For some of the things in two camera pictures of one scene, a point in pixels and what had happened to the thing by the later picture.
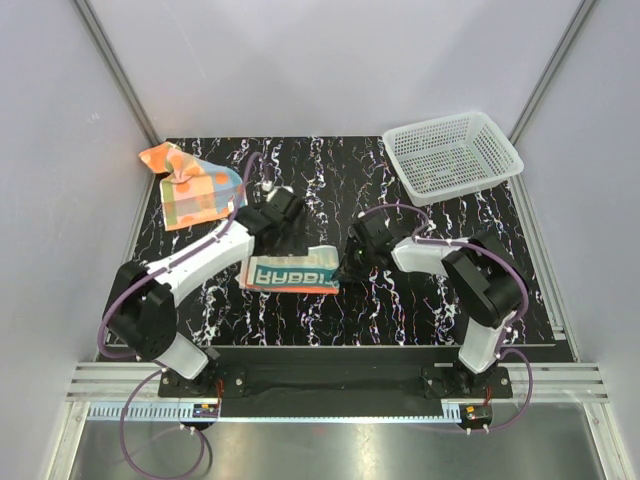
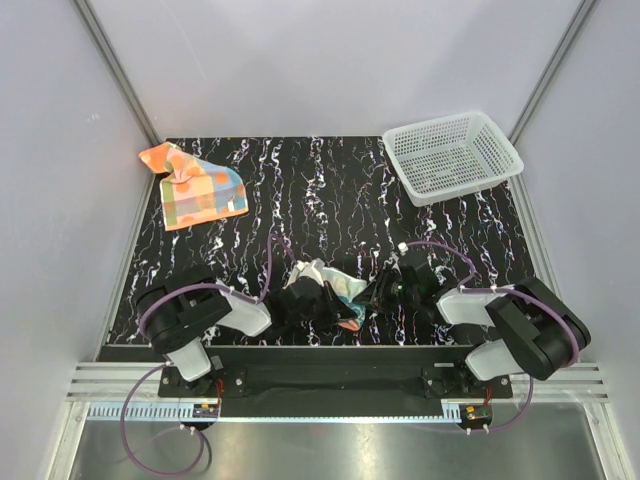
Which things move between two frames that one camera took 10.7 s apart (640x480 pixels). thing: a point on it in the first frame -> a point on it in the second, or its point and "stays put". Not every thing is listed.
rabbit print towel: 308,273 -> 346,287
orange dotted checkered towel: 194,189 stays put
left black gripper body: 290,244 -> 323,311
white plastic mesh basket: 443,158 stays put
